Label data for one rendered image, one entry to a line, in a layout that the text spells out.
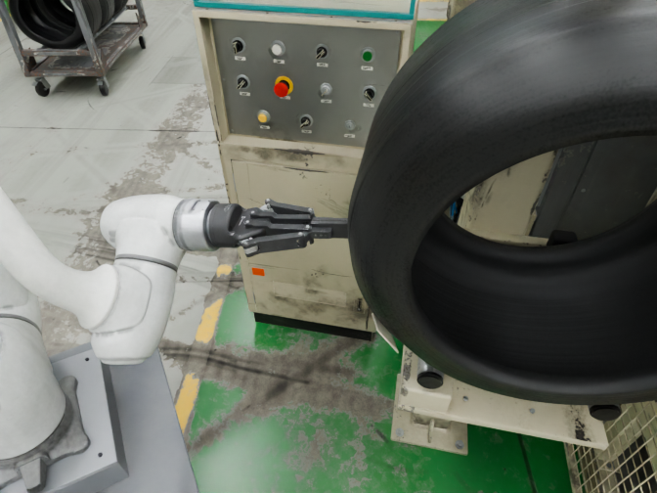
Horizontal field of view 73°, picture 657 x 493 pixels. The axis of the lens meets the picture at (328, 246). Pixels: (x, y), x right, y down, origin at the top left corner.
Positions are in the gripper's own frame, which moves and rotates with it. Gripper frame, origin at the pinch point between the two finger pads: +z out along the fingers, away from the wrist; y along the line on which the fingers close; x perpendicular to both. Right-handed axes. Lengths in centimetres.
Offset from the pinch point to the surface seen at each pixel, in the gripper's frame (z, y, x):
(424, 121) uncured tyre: 14.4, -9.6, -22.3
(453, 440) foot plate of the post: 23, 24, 116
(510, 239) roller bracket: 31.1, 25.0, 22.5
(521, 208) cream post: 32.5, 26.8, 15.8
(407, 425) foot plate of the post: 7, 26, 114
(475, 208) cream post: 23.5, 26.7, 15.8
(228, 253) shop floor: -90, 100, 101
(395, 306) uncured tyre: 10.7, -12.7, 3.2
